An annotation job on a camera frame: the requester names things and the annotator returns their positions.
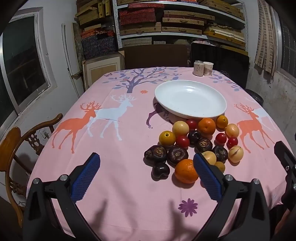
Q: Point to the beige drink can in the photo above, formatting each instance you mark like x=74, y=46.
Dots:
x=198, y=68

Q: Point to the white metal shelf rack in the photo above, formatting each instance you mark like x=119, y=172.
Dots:
x=117, y=23

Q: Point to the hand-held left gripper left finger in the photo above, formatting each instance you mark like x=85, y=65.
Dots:
x=86, y=178

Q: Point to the beige hanging cloth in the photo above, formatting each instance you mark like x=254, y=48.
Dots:
x=266, y=34

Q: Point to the pink deer print tablecloth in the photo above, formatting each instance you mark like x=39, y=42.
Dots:
x=115, y=162

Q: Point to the paper cup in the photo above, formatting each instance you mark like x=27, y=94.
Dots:
x=208, y=68

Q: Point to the white leaning board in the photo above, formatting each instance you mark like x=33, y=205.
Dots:
x=67, y=58

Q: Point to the sliding glass window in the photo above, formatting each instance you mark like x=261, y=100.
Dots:
x=20, y=62

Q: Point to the dark water chestnut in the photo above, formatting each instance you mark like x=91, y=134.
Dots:
x=203, y=145
x=177, y=155
x=155, y=154
x=220, y=153

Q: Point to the picture frame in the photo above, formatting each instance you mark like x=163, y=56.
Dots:
x=101, y=69

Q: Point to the yellow tomato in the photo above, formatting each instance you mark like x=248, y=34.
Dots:
x=222, y=121
x=167, y=138

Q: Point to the pile of tan woven boxes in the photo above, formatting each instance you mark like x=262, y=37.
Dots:
x=89, y=16

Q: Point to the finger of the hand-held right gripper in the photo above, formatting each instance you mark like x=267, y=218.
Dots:
x=288, y=160

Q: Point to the stack of blue patterned boxes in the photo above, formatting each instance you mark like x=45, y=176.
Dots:
x=97, y=45

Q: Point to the speckled pale yellow plum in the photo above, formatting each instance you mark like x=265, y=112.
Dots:
x=235, y=154

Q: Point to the orange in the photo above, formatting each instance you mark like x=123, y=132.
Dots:
x=185, y=170
x=206, y=126

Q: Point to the white plate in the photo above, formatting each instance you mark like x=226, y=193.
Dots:
x=190, y=97

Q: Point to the wooden chair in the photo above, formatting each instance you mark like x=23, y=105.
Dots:
x=9, y=141

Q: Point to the barred window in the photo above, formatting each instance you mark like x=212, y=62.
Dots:
x=288, y=46

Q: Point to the brown board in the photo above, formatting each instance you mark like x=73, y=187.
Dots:
x=157, y=56

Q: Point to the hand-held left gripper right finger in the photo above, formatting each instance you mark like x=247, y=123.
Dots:
x=207, y=178

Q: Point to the dark purple plum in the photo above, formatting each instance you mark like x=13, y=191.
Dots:
x=160, y=171
x=193, y=136

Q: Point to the black round stool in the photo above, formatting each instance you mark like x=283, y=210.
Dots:
x=254, y=96

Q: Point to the small yellow plum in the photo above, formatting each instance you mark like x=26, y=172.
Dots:
x=220, y=166

